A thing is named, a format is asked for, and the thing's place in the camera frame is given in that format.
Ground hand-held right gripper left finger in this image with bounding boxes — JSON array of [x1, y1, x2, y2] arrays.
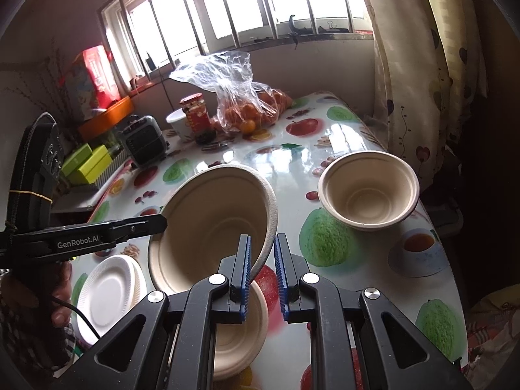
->
[[65, 233, 253, 390]]

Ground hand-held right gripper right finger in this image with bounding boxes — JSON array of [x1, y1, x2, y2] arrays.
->
[[274, 233, 474, 390]]

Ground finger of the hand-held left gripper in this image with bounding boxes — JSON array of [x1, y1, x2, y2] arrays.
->
[[110, 214, 168, 245]]

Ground person's left hand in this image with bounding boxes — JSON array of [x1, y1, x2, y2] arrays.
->
[[0, 261, 74, 368]]

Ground flat dark green box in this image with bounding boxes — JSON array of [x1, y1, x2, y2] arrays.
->
[[61, 144, 93, 175]]

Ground grey side shelf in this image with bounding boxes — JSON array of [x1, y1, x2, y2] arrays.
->
[[53, 162, 131, 216]]

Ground chevron-striped tray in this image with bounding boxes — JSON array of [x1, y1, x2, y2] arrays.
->
[[91, 156, 131, 191]]

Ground bright green box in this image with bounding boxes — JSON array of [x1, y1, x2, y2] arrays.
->
[[77, 145, 112, 185]]

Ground small grey heater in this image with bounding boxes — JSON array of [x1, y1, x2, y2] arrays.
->
[[120, 114, 168, 167]]

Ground orange tray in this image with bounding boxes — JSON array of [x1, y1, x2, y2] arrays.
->
[[78, 97, 135, 141]]

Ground dried branches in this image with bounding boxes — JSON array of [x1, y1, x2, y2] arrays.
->
[[24, 36, 78, 131]]

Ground fruit-printed glossy tablecloth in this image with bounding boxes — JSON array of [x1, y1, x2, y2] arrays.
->
[[69, 91, 468, 390]]

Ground white tub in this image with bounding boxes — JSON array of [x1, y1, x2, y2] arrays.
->
[[166, 109, 193, 143]]

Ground red cartoon-printed box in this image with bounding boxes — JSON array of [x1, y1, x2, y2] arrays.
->
[[65, 45, 122, 120]]

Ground red-label glass jar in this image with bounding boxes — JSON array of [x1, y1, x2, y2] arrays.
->
[[180, 93, 212, 145]]

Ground pile of oranges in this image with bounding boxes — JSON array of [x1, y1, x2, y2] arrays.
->
[[217, 91, 293, 135]]

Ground clear plastic bag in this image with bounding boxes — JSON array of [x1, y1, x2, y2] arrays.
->
[[168, 51, 293, 135]]

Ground pale floral cloth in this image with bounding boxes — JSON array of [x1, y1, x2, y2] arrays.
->
[[467, 288, 520, 374]]

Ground barred window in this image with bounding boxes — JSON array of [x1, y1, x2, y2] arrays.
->
[[97, 0, 374, 86]]

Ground black window latch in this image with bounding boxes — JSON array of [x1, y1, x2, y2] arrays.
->
[[286, 14, 302, 47]]

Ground heart-printed curtain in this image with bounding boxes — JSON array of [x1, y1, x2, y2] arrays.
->
[[353, 0, 488, 179]]

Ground black cable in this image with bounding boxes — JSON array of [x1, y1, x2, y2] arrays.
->
[[52, 296, 102, 339]]

